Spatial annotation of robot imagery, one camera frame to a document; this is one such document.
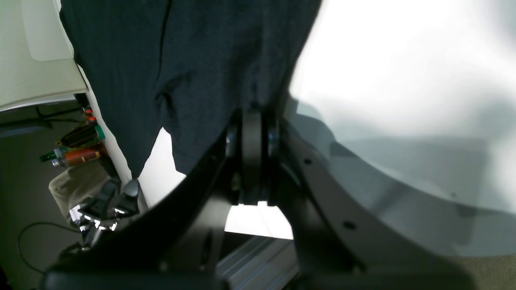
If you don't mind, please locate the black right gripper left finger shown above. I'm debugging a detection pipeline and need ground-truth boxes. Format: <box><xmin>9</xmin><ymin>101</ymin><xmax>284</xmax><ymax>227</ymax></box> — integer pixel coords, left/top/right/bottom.
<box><xmin>42</xmin><ymin>111</ymin><xmax>242</xmax><ymax>290</ymax></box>

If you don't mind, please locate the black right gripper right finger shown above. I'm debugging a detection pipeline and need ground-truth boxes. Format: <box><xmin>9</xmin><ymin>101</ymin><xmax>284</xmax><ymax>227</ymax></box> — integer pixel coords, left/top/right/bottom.
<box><xmin>266</xmin><ymin>114</ymin><xmax>475</xmax><ymax>290</ymax></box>

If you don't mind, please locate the black T-shirt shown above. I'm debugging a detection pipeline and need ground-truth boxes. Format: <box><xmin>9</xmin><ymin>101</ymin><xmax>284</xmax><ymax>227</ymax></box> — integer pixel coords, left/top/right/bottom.
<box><xmin>60</xmin><ymin>0</ymin><xmax>321</xmax><ymax>178</ymax></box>

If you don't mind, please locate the brown bottle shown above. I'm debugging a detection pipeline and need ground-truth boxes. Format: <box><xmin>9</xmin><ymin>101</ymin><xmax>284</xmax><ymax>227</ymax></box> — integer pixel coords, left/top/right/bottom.
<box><xmin>50</xmin><ymin>143</ymin><xmax>108</xmax><ymax>168</ymax></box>

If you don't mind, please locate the green glass bottle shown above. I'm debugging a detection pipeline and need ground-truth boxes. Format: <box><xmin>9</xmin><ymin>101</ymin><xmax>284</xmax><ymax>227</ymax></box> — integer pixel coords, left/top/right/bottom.
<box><xmin>39</xmin><ymin>124</ymin><xmax>105</xmax><ymax>163</ymax></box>

